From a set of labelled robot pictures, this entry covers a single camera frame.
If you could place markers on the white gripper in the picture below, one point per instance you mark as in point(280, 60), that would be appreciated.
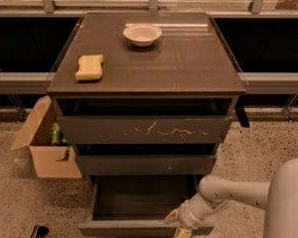
point(185, 218)

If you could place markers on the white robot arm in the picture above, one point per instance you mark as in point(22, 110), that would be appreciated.
point(278, 198)

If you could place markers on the dark grey drawer cabinet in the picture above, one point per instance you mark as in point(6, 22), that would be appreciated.
point(187, 66)

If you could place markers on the top scratched grey drawer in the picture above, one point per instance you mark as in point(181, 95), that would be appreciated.
point(113, 123)

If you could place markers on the small black floor object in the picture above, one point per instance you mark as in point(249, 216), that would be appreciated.
point(39, 231)

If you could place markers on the open cardboard box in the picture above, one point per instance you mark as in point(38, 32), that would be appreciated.
point(50, 161)

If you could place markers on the green packet in box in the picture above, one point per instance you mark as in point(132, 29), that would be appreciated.
point(57, 136)

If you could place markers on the yellow sponge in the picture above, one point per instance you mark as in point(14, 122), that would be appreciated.
point(89, 68)

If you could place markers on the white ceramic bowl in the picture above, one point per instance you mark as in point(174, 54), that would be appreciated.
point(142, 35)

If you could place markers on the metal window rail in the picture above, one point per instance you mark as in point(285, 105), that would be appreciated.
point(255, 82)

